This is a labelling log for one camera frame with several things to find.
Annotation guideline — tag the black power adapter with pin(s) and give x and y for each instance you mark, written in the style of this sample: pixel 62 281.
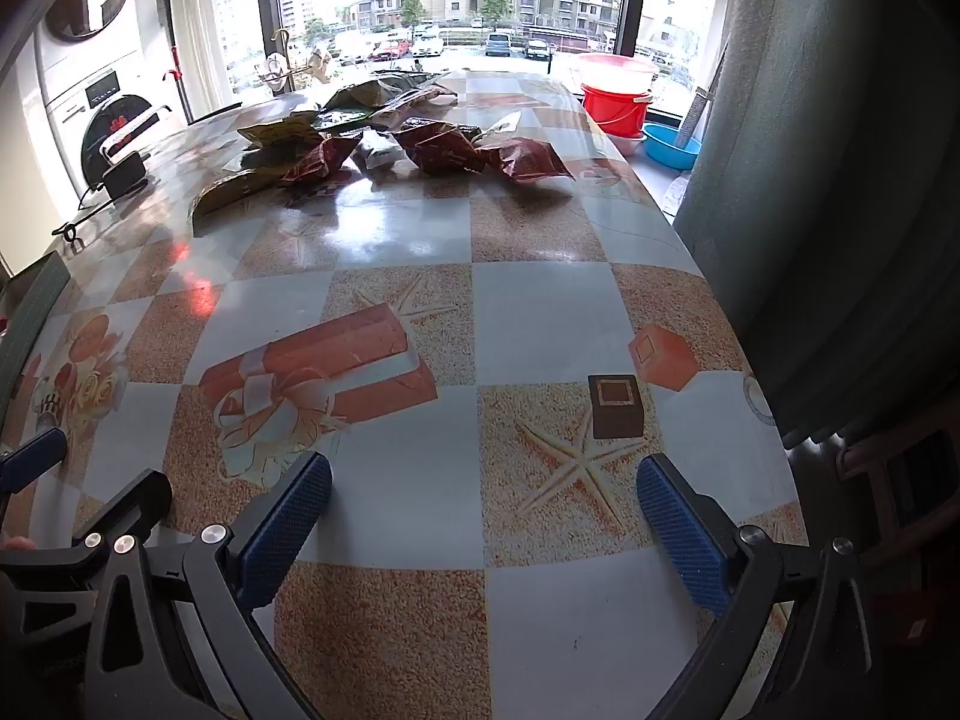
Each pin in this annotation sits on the black power adapter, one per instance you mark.
pixel 124 172

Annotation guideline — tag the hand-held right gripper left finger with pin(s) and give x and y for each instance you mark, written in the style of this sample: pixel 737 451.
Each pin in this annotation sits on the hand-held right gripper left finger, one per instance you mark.
pixel 289 532

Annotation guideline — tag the white dryer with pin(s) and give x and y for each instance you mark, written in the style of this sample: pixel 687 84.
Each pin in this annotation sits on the white dryer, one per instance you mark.
pixel 112 37

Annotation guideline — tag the blue basin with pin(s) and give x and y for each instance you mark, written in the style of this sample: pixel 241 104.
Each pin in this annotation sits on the blue basin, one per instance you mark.
pixel 671 148

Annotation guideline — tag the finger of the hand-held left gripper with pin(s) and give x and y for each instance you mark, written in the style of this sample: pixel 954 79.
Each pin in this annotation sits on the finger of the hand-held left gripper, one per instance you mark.
pixel 34 457
pixel 142 499

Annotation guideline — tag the metal hanging stand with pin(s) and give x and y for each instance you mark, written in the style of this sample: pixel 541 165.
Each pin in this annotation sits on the metal hanging stand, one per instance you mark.
pixel 281 64

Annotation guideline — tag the dark furniture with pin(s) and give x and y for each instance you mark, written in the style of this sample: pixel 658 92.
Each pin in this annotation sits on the dark furniture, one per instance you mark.
pixel 892 465

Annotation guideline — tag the pile of snack packets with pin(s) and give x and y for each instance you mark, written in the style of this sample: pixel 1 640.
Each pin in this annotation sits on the pile of snack packets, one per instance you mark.
pixel 435 150

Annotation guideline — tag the grey cardboard box tray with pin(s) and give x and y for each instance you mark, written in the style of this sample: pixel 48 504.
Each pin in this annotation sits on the grey cardboard box tray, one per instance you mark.
pixel 34 307

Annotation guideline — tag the folding chair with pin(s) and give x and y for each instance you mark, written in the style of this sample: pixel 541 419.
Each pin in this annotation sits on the folding chair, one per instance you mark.
pixel 139 122

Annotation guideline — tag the red bucket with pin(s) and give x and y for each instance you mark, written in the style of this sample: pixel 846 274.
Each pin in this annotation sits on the red bucket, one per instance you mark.
pixel 615 111

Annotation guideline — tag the grey ribbed board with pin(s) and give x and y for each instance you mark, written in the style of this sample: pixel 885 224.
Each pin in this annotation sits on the grey ribbed board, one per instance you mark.
pixel 694 116

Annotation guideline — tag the pink basin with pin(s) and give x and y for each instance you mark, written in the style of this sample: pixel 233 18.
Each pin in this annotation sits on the pink basin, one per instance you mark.
pixel 615 67

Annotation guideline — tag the white curtain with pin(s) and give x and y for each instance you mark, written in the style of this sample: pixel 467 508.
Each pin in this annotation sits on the white curtain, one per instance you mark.
pixel 193 15

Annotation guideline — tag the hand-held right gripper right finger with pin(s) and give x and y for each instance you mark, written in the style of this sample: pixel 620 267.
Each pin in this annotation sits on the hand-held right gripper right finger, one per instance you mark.
pixel 682 532

